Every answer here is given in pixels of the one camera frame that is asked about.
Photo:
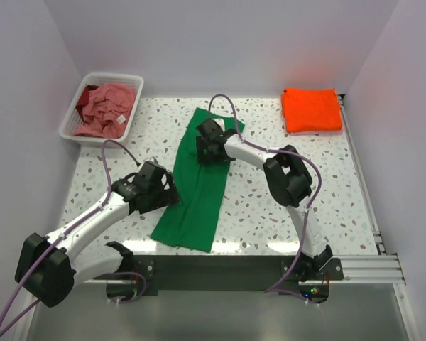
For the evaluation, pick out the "white plastic basket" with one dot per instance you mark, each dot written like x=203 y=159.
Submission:
x=71 y=119

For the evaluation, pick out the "dark red t shirt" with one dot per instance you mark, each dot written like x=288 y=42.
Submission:
x=84 y=100

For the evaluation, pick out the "green t shirt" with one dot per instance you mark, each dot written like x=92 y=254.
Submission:
x=192 y=222

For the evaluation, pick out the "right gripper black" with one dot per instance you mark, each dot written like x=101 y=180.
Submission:
x=206 y=151

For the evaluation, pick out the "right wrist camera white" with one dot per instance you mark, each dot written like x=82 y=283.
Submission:
x=221 y=123

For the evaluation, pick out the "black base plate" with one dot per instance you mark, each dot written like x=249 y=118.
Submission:
x=149 y=275

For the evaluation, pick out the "pink folded shirt under stack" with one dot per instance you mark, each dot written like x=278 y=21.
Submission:
x=317 y=133

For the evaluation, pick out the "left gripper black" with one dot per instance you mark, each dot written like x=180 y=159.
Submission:
x=169 y=192

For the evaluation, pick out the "orange folded t shirt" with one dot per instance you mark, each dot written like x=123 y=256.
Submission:
x=311 y=111

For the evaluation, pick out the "pink t shirt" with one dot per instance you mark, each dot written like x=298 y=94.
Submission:
x=107 y=112

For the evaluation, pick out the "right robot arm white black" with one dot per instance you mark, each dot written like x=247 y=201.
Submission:
x=289 y=183

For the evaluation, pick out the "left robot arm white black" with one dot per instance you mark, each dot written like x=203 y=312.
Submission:
x=49 y=267

